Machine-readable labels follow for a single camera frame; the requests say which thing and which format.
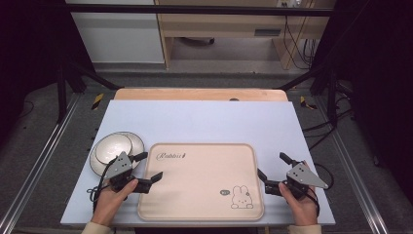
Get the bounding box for black floor cables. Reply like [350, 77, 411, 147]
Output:
[301, 80, 355, 151]

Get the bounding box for hanging black cables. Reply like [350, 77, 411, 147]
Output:
[282, 15, 319, 70]

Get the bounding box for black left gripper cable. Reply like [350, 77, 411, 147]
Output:
[86, 158, 119, 213]

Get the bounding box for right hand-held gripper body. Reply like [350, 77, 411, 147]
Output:
[279, 162, 330, 200]

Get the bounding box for beige tray with rabbit print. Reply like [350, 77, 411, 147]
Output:
[136, 142, 265, 222]

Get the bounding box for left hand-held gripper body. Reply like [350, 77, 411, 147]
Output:
[104, 150, 141, 193]

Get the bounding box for black curtain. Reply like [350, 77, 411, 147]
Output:
[310, 0, 413, 199]
[0, 0, 96, 147]

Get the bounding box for black metal crossbar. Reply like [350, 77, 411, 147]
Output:
[64, 3, 336, 18]

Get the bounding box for yellow black tape strip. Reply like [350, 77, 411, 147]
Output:
[91, 93, 105, 111]
[299, 95, 319, 110]

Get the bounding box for aluminium rail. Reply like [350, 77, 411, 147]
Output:
[0, 93, 82, 234]
[315, 97, 390, 234]

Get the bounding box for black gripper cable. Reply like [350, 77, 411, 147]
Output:
[86, 158, 119, 213]
[305, 162, 335, 218]

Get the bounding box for wooden desk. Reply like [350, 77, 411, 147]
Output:
[153, 0, 337, 71]

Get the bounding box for white power strip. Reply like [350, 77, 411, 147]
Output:
[276, 0, 304, 9]

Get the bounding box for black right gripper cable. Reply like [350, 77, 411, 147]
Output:
[305, 162, 335, 218]

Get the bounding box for white cabinet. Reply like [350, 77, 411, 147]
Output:
[64, 0, 166, 64]

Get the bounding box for large white plate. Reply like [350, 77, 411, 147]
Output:
[89, 131, 146, 177]

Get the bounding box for person's right hand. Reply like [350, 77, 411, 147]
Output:
[278, 160, 321, 227]

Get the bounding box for black metal stand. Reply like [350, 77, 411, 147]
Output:
[277, 62, 339, 129]
[56, 55, 122, 125]

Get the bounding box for person's left hand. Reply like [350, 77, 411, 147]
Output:
[90, 177, 139, 227]

